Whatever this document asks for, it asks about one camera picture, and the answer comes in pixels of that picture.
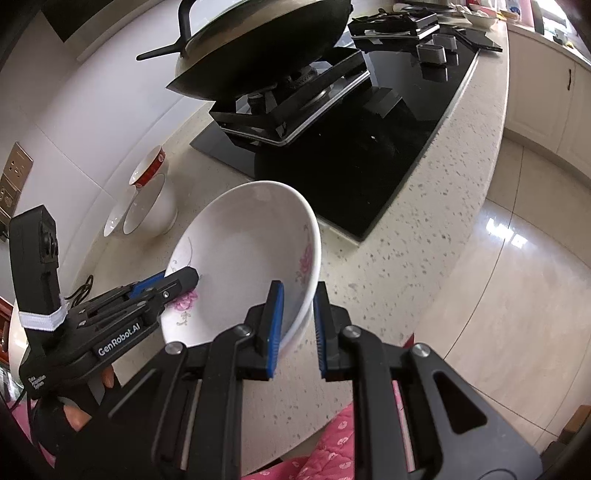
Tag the person's pink clothing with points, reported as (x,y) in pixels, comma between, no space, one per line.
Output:
(332,443)

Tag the gold wall socket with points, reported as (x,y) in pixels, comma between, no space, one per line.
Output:
(5,198)
(16,168)

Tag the white kitchen cabinet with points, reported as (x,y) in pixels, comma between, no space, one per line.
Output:
(535,101)

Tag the black wok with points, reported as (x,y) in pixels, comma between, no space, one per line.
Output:
(258,67)

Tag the black stove pan support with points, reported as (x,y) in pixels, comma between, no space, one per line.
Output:
(277,124)
(397,25)

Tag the red fabric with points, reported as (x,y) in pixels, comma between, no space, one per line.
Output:
(408,341)

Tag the person's left hand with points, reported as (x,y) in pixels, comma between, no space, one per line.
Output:
(76,417)

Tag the red-banded white bowl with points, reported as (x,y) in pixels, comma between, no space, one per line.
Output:
(147,170)

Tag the white floral plate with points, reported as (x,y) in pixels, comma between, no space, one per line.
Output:
(240,244)

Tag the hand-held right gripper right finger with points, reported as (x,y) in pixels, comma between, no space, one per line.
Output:
(321,323)

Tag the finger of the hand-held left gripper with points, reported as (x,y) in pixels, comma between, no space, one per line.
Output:
(143,284)
(182,280)

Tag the black glass cooktop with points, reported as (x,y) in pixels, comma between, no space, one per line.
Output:
(369,161)

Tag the large green-rimmed white bowl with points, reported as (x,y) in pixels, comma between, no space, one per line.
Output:
(161,207)

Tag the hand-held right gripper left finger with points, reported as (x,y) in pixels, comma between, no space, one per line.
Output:
(273,323)

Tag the grey stove knob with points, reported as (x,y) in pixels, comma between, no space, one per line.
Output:
(431,54)
(448,41)

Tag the small white dish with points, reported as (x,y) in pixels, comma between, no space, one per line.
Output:
(480,17)

